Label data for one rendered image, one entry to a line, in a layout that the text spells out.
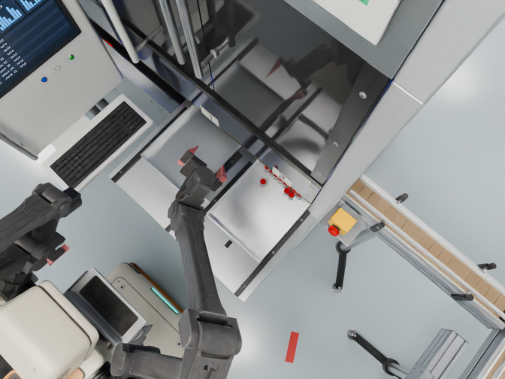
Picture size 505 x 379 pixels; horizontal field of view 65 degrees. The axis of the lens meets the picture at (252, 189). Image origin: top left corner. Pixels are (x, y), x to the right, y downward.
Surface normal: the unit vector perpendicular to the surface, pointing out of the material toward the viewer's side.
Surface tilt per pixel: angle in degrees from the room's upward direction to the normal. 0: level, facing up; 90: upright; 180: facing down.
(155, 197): 0
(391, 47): 90
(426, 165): 0
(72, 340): 42
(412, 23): 90
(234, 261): 0
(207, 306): 57
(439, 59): 90
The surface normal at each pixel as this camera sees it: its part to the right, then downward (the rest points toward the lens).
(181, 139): 0.00, -0.25
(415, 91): -0.67, 0.72
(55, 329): 0.45, -0.68
